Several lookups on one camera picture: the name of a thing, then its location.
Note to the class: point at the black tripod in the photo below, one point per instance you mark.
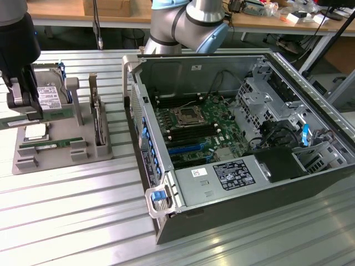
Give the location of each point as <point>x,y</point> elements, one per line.
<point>332,36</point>

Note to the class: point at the hard disk with white label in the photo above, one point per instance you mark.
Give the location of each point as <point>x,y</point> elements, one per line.
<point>50,91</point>

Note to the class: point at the black waste basket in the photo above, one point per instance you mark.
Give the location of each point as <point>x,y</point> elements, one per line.
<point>134,38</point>

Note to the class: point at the CPU socket with metal frame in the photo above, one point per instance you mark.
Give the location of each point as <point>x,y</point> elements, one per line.
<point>187,116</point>

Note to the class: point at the wooden desk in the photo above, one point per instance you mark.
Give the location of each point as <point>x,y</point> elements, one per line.
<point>249,23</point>

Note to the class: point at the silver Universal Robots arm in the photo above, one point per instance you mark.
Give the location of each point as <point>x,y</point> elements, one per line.
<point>183,25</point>

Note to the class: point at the graphics card with metal bracket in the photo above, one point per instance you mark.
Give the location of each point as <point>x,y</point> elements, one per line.
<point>97,116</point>

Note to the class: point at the small white box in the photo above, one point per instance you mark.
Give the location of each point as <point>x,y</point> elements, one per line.
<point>295,17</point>

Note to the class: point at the black expansion slot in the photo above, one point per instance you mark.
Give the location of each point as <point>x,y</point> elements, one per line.
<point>188,161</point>
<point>181,143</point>

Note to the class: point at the blue plastic lever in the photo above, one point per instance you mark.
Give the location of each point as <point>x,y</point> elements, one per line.
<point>305,135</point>

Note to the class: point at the blue case latch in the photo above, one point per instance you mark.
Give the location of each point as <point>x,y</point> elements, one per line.
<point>158,195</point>

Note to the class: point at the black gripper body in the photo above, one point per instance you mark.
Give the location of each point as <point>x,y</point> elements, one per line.
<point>19,41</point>

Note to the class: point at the open black PC case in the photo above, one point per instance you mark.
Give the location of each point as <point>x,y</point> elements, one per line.
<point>249,202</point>

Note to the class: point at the black monitor stand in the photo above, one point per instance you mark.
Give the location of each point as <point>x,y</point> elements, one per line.
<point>331,14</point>

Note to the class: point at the large brown cardboard box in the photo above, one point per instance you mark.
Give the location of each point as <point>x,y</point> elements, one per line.
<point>342,55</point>

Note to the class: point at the green RAM stick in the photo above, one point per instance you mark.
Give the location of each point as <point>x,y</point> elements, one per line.
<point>56,114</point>
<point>55,143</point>

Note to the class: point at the black RAM slot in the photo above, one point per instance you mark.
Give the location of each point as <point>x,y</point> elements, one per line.
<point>194,131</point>
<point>191,128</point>
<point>197,136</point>
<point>177,99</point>
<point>180,103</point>

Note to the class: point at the blue expansion slot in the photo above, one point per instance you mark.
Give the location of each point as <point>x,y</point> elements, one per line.
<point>184,149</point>

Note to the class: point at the grey parts rack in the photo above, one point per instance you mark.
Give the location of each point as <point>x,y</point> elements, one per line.
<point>55,159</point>

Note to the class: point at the silver CPU chip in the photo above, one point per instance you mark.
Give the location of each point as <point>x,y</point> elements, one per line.
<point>36,132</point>

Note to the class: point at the green motherboard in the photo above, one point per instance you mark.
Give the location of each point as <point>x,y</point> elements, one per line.
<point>219,119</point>

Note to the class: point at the grey power supply unit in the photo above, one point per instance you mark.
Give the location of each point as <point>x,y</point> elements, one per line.
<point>222,180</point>

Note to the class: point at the metal disk bay cage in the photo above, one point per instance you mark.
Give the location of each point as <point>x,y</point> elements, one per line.
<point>258,102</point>

